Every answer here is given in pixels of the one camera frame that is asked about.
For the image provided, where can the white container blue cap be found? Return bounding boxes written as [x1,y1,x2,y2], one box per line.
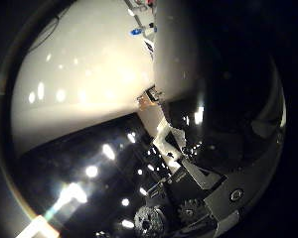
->
[128,27,145,38]

